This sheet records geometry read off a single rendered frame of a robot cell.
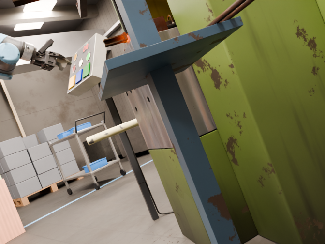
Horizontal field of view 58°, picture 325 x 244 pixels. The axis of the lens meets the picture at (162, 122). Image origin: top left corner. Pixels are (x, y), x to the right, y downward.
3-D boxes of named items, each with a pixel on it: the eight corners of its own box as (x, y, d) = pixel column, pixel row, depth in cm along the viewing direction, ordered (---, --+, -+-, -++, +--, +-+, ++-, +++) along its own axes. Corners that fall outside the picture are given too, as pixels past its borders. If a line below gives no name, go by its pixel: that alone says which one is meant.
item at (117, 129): (89, 145, 159) (85, 137, 159) (88, 146, 164) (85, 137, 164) (161, 117, 173) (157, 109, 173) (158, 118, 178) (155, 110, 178)
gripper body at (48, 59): (51, 71, 161) (28, 64, 154) (52, 57, 164) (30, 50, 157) (56, 66, 156) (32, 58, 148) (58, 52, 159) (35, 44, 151)
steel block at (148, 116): (173, 147, 114) (130, 40, 113) (148, 149, 150) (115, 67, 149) (282, 99, 132) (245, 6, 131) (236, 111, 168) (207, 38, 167)
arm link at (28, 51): (21, 46, 155) (26, 38, 148) (30, 49, 158) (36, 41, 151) (18, 61, 152) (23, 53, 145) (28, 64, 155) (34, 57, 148)
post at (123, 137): (154, 221, 188) (90, 62, 185) (152, 219, 192) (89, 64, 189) (159, 218, 189) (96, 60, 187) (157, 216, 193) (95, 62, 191)
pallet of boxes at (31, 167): (23, 205, 536) (-3, 143, 534) (12, 206, 598) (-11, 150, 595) (83, 177, 620) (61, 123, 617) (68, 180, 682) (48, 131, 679)
